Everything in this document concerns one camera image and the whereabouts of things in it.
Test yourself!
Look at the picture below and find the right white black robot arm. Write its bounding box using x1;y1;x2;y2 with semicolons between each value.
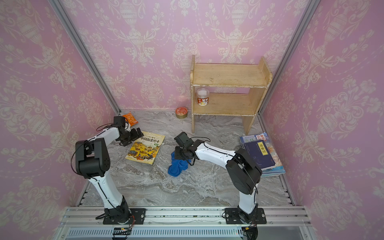
174;132;262;224

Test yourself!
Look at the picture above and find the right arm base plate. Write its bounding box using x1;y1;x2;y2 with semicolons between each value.
222;207;267;225

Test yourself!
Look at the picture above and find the white red cup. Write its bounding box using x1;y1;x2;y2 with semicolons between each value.
197;88;210;107

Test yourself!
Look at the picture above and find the dark blue book yellow label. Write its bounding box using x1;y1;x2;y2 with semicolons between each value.
243;140;276;170

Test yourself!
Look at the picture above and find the aluminium corner post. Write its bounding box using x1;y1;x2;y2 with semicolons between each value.
48;0;122;115
258;0;321;116

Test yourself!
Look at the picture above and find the yellow history picture book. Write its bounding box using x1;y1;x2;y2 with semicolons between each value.
125;132;165;165

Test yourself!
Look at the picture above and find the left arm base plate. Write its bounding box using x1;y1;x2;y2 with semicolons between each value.
103;208;147;225

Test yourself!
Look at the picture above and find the orange snack bag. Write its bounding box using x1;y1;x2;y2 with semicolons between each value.
123;112;139;126

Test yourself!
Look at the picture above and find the left aluminium corner post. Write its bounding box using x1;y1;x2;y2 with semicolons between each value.
48;0;122;115

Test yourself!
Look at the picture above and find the right aluminium corner post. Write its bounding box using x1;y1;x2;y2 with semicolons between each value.
258;0;321;116

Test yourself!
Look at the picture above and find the aluminium front rail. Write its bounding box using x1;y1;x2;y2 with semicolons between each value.
54;206;317;240

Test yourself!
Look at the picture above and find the wooden two-tier shelf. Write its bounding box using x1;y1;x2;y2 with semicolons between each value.
190;56;273;134

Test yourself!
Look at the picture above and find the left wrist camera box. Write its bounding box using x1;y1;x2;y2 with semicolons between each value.
112;116;130;130

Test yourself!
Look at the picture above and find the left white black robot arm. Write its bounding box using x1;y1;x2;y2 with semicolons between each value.
72;127;146;226

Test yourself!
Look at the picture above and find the colourful sunflower magazine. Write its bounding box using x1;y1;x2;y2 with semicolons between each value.
240;133;286;177

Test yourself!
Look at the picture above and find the blue cloth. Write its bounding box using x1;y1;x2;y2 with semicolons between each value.
168;152;191;177

